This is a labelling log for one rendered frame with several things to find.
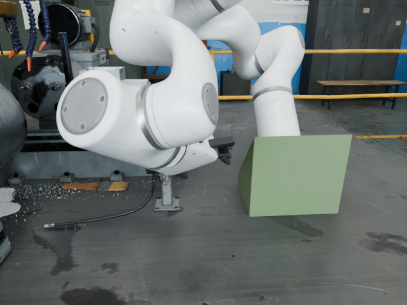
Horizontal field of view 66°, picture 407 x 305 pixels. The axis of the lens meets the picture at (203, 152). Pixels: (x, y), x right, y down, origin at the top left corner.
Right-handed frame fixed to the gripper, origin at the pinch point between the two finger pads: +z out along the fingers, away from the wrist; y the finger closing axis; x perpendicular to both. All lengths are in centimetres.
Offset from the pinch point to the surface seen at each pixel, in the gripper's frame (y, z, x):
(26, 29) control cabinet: 240, 169, -286
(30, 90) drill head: 69, 22, -57
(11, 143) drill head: 44.4, -5.2, -18.9
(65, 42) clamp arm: 44, 15, -62
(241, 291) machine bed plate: 1.3, 7.7, 24.0
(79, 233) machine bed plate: 37.9, 6.9, 4.2
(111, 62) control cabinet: 171, 232, -241
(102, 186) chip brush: 42.3, 23.3, -11.2
